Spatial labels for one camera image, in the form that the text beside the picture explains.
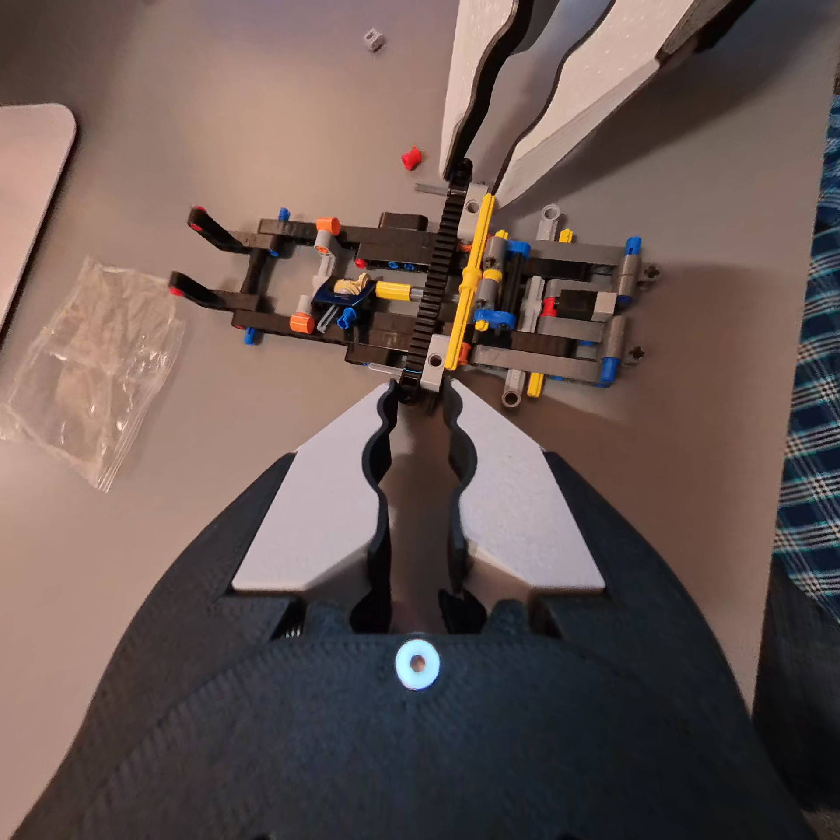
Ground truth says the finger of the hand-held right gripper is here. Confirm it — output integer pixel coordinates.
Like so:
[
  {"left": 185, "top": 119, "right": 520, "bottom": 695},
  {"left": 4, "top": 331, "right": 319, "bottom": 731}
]
[
  {"left": 494, "top": 0, "right": 708, "bottom": 207},
  {"left": 437, "top": 0, "right": 534, "bottom": 183}
]

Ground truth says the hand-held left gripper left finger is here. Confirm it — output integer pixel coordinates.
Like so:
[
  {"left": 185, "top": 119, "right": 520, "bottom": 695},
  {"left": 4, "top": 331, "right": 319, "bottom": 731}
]
[{"left": 231, "top": 379, "right": 401, "bottom": 634}]

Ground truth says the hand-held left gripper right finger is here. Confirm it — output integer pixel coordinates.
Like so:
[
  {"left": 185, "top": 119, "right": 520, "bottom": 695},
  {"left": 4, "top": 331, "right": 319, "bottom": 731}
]
[{"left": 437, "top": 378, "right": 607, "bottom": 635}]

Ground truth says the lego technic chassis model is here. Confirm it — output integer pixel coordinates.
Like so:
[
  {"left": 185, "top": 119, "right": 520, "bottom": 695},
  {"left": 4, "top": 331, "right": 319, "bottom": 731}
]
[{"left": 169, "top": 187, "right": 664, "bottom": 411}]

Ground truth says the black lego gear rack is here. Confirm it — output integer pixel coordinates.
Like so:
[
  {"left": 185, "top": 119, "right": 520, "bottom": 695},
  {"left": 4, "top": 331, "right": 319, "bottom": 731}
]
[{"left": 400, "top": 157, "right": 475, "bottom": 408}]

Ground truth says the clear plastic bag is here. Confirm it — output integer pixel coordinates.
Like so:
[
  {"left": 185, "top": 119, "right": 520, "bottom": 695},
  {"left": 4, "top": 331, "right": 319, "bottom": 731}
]
[{"left": 0, "top": 257, "right": 188, "bottom": 493}]

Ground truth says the blue plaid clothing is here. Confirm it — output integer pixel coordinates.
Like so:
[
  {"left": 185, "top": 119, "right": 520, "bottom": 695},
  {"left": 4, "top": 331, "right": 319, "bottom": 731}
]
[{"left": 755, "top": 92, "right": 840, "bottom": 808}]

